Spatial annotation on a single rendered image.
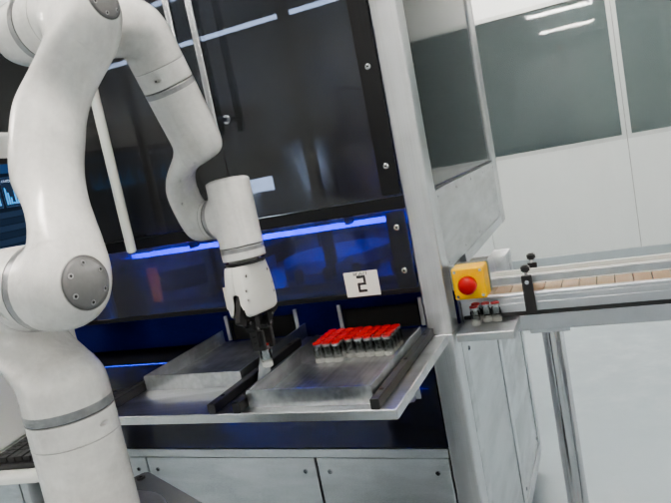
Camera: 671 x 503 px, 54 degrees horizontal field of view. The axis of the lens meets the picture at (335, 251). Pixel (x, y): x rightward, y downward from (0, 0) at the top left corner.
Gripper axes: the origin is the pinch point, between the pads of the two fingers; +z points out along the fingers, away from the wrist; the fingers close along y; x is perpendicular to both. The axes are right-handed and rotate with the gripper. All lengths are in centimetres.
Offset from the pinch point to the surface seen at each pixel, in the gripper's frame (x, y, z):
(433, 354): 23.5, -24.9, 12.8
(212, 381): -20.7, -5.2, 10.3
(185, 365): -40.5, -17.6, 10.2
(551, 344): 40, -55, 21
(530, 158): -63, -489, -16
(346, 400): 17.0, 1.3, 12.4
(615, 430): 28, -176, 96
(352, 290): 2.0, -34.0, -0.9
